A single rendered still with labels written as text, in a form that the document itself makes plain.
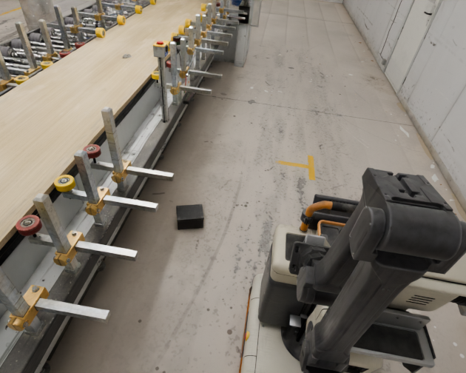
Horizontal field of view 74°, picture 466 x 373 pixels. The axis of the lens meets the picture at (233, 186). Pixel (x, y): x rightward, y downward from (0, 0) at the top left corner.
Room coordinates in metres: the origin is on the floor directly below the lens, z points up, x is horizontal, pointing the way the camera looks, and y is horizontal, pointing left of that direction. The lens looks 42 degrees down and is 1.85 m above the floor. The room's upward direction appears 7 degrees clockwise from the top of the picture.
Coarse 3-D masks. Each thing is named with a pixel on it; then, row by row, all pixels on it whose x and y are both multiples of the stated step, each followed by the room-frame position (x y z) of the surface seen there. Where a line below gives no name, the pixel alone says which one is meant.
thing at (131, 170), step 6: (96, 162) 1.22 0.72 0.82; (102, 162) 1.23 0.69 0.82; (96, 168) 1.20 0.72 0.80; (102, 168) 1.20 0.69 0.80; (108, 168) 1.20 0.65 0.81; (132, 168) 1.21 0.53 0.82; (138, 168) 1.22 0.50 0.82; (132, 174) 1.19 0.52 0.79; (138, 174) 1.19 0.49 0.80; (144, 174) 1.19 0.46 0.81; (150, 174) 1.19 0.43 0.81; (156, 174) 1.19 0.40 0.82; (162, 174) 1.19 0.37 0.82; (168, 174) 1.20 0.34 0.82; (168, 180) 1.18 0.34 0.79
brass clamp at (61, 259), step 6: (78, 234) 0.75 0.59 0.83; (72, 240) 0.72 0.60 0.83; (78, 240) 0.73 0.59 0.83; (84, 240) 0.76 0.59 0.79; (72, 246) 0.69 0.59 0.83; (60, 252) 0.65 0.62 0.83; (72, 252) 0.68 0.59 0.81; (54, 258) 0.63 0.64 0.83; (60, 258) 0.63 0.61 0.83; (66, 258) 0.64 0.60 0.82; (72, 258) 0.66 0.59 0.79; (60, 264) 0.63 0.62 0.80; (66, 264) 0.63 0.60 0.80
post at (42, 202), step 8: (40, 200) 0.66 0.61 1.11; (48, 200) 0.68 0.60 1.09; (40, 208) 0.66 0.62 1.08; (48, 208) 0.67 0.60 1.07; (40, 216) 0.66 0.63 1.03; (48, 216) 0.65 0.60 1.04; (56, 216) 0.68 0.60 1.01; (48, 224) 0.66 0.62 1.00; (56, 224) 0.67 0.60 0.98; (48, 232) 0.66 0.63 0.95; (56, 232) 0.65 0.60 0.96; (64, 232) 0.69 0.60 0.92; (56, 240) 0.66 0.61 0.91; (64, 240) 0.67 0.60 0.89; (56, 248) 0.66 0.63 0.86; (64, 248) 0.66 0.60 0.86; (72, 264) 0.66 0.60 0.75
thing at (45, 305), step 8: (40, 304) 0.45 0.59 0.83; (48, 304) 0.46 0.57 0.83; (56, 304) 0.46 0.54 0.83; (64, 304) 0.46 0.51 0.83; (72, 304) 0.47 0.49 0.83; (56, 312) 0.44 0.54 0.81; (64, 312) 0.44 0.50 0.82; (72, 312) 0.44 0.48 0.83; (80, 312) 0.44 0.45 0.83; (88, 312) 0.45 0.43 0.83; (96, 312) 0.45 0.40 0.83; (104, 312) 0.45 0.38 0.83; (96, 320) 0.43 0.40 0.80; (104, 320) 0.43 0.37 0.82
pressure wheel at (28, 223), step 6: (24, 216) 0.75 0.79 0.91; (30, 216) 0.75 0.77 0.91; (36, 216) 0.76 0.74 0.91; (18, 222) 0.72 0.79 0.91; (24, 222) 0.72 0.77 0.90; (30, 222) 0.73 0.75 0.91; (36, 222) 0.73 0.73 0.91; (18, 228) 0.69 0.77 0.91; (24, 228) 0.69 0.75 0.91; (30, 228) 0.70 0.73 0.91; (36, 228) 0.71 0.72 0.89; (24, 234) 0.68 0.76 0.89; (30, 234) 0.69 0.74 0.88
